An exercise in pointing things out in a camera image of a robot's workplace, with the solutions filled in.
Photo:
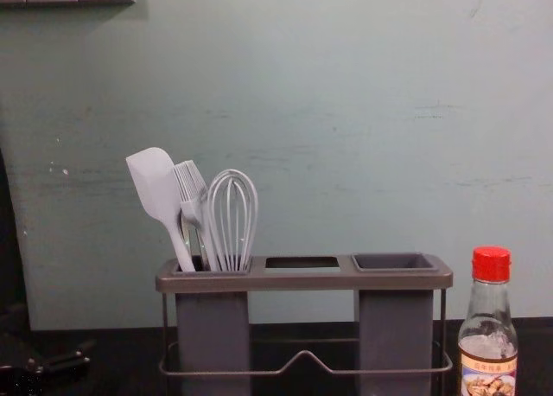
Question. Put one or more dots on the clear glass bottle red cap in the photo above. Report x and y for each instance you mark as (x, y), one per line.
(488, 318)

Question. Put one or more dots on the grey plastic bin insert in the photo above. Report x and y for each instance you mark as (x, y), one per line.
(214, 327)
(395, 327)

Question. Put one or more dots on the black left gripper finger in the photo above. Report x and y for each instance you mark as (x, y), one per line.
(60, 360)

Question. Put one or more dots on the black table cloth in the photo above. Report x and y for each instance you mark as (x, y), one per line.
(302, 383)

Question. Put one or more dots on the pale grey silicone brush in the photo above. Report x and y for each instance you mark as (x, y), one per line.
(190, 188)

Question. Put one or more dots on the grey metal utensil rack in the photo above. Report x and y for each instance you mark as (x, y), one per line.
(302, 278)

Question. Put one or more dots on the pale grey silicone whisk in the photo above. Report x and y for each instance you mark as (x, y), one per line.
(248, 223)

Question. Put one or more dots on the pale grey silicone spatula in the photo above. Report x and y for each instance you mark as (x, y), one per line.
(151, 175)

